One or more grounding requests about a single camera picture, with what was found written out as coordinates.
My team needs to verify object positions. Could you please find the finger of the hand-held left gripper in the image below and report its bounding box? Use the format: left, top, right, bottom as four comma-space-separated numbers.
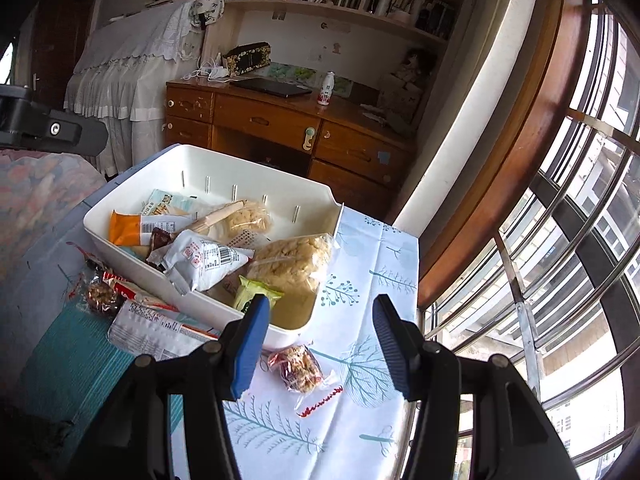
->
22, 102, 109, 157

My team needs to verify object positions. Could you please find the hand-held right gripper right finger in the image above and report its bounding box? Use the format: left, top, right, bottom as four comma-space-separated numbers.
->
372, 294, 581, 480

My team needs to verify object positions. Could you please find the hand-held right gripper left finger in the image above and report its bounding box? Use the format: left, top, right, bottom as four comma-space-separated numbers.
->
70, 294, 272, 480

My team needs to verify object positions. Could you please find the green snack packet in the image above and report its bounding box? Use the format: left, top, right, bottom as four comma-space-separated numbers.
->
235, 276, 283, 313

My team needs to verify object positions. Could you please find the small nut bar packet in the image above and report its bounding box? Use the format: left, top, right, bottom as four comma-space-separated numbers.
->
267, 344, 346, 418

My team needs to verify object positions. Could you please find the clear yellow crisp packet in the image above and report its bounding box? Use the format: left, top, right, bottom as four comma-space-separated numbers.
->
247, 232, 335, 296

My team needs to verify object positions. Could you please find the white printed snack packet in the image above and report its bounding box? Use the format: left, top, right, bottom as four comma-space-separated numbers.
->
160, 230, 256, 296

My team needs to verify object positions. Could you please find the large blue white wafer packet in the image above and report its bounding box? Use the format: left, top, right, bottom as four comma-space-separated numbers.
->
109, 300, 221, 361

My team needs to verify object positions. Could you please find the orange snack packet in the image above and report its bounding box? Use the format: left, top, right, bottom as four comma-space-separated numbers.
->
107, 210, 152, 246

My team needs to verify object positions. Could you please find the pale green printed packet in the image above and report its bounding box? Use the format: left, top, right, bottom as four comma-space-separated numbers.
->
140, 189, 201, 221

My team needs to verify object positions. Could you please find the maroon snowflake packet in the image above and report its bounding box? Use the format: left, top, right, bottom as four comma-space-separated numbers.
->
147, 227, 175, 272

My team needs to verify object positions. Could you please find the dark dried fruit packet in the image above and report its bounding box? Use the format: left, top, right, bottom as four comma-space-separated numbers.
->
75, 252, 108, 286

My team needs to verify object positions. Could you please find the clear walnut snack packet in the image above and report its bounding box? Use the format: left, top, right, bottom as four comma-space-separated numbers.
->
82, 280, 126, 316

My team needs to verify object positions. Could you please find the white plastic bin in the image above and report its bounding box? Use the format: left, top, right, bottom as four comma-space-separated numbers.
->
82, 144, 346, 352

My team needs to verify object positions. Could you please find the floral blanket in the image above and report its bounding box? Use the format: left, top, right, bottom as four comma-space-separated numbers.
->
0, 147, 108, 281

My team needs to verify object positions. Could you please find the tree print tablecloth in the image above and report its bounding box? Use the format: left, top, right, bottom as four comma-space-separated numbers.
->
10, 160, 421, 480

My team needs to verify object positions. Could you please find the white lace piano cover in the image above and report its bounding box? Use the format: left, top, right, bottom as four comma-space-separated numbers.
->
62, 0, 208, 181

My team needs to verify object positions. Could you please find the dark wooden door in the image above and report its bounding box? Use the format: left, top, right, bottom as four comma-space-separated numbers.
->
30, 0, 101, 111

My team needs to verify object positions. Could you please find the clear peanut crisp packet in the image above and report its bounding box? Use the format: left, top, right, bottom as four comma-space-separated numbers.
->
210, 200, 273, 247

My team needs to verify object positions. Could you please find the floral cloth bag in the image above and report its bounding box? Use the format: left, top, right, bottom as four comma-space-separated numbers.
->
190, 0, 226, 28

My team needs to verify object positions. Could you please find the black gold patterned box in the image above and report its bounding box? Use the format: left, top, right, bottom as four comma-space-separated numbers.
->
221, 42, 272, 78

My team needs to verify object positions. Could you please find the wooden desk with drawers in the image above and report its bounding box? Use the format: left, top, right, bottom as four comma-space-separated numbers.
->
162, 77, 416, 221

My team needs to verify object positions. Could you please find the black laptop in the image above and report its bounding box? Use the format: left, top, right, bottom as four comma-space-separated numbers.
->
230, 77, 313, 98

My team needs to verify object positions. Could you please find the metal window grille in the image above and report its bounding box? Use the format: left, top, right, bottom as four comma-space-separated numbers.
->
420, 0, 640, 480

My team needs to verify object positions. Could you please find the black jacket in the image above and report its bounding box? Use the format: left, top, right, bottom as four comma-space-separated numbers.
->
0, 395, 76, 480

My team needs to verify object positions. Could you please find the white bottle red label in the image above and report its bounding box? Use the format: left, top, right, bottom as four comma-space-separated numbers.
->
317, 71, 335, 107

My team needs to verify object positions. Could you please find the doll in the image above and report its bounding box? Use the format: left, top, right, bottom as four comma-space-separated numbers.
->
390, 47, 441, 96

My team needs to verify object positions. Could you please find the wooden bookshelf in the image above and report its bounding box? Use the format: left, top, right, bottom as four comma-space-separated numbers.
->
200, 0, 481, 53

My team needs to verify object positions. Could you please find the wooden window frame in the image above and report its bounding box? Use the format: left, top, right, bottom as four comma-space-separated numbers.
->
415, 0, 593, 311

